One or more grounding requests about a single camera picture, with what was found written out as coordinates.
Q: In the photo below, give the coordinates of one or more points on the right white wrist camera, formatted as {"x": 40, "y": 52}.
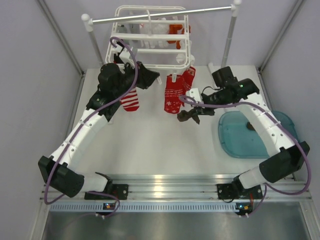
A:
{"x": 195, "y": 94}

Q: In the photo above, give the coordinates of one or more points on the brown grey sock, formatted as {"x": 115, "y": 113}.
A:
{"x": 184, "y": 116}
{"x": 249, "y": 126}

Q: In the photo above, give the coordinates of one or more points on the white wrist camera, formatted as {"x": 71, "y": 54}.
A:
{"x": 195, "y": 94}
{"x": 127, "y": 57}

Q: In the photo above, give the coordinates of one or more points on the white clip sock hanger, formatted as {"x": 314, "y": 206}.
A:
{"x": 153, "y": 49}

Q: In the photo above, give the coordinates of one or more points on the black sock right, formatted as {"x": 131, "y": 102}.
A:
{"x": 117, "y": 59}

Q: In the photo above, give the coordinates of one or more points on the silver drying rack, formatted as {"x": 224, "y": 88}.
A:
{"x": 116, "y": 44}

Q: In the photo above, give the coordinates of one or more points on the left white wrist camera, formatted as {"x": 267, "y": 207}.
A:
{"x": 127, "y": 57}

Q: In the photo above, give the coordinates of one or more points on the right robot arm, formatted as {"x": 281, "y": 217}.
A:
{"x": 286, "y": 154}

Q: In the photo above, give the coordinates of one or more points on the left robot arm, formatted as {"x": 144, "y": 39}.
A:
{"x": 114, "y": 85}

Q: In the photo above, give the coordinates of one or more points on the aluminium mounting rail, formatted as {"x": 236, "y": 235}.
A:
{"x": 174, "y": 194}

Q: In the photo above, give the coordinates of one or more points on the red snowflake sock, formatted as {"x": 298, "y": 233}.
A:
{"x": 172, "y": 92}

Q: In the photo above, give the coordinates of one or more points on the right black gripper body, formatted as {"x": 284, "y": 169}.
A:
{"x": 209, "y": 111}

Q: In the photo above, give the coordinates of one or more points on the teal plastic basin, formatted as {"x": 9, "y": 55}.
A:
{"x": 237, "y": 140}

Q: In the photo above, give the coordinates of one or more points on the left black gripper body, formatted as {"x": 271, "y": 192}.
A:
{"x": 127, "y": 79}

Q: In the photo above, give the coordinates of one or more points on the orange sock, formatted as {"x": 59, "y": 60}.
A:
{"x": 176, "y": 29}

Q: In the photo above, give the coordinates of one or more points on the red white striped sock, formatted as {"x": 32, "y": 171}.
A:
{"x": 130, "y": 102}

